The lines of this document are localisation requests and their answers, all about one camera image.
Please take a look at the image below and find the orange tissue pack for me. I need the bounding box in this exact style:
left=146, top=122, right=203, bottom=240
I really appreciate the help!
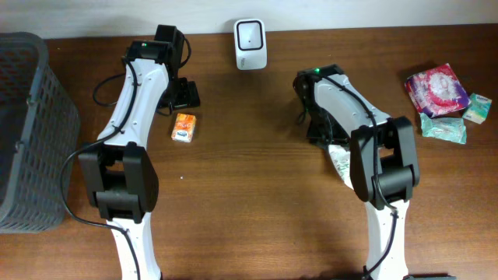
left=171, top=114, right=197, bottom=143

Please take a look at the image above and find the white tube with cork cap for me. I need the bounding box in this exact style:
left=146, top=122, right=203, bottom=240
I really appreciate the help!
left=328, top=145, right=353, bottom=189

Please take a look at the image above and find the red purple tissue pack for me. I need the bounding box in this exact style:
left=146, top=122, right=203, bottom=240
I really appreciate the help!
left=405, top=63, right=471, bottom=117

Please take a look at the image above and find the teal packet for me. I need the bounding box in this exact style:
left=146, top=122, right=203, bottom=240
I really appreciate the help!
left=419, top=113, right=467, bottom=145

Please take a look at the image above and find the green white tissue pack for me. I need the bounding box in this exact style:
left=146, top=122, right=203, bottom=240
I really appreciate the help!
left=462, top=93, right=492, bottom=124

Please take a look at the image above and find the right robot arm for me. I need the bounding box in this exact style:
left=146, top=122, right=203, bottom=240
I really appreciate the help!
left=293, top=65, right=420, bottom=279

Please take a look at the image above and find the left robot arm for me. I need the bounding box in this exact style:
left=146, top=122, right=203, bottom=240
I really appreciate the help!
left=78, top=25, right=201, bottom=279

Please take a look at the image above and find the white barcode scanner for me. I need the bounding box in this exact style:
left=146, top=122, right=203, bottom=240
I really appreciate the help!
left=233, top=19, right=268, bottom=71

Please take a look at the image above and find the grey plastic mesh basket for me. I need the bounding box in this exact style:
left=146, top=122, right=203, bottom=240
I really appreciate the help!
left=1, top=32, right=81, bottom=234

